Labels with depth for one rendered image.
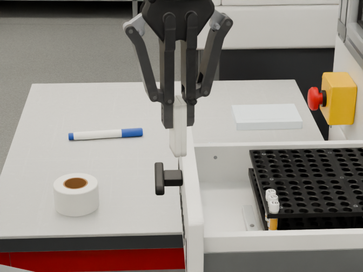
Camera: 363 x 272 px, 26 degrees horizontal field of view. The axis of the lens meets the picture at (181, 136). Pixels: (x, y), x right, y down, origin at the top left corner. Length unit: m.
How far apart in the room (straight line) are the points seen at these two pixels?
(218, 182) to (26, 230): 0.30
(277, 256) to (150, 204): 0.36
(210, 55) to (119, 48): 3.39
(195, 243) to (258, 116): 0.66
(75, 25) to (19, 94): 1.09
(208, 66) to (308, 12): 0.90
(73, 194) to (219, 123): 0.42
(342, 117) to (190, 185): 0.46
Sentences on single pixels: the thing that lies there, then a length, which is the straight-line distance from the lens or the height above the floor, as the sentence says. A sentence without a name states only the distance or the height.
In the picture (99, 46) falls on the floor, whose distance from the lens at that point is 4.36.
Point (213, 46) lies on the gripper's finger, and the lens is 0.92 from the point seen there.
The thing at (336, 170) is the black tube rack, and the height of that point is 0.90.
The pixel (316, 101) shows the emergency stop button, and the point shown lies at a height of 0.88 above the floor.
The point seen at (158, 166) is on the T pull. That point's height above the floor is 0.91.
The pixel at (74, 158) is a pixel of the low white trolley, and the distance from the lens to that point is 1.40.
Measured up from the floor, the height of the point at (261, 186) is 0.90.
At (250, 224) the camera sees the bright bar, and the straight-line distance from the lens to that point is 1.03.
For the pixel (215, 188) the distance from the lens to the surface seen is 1.14.
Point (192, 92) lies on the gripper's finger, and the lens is 0.93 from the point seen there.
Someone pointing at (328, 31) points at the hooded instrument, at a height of 0.84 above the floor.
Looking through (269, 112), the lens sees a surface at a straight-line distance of 1.54.
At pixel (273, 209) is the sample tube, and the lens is 0.96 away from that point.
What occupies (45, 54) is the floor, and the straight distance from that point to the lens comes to 4.27.
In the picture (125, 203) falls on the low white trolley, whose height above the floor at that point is 0.76.
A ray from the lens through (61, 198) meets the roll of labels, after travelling 1.22.
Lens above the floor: 1.39
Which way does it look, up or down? 25 degrees down
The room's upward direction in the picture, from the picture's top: straight up
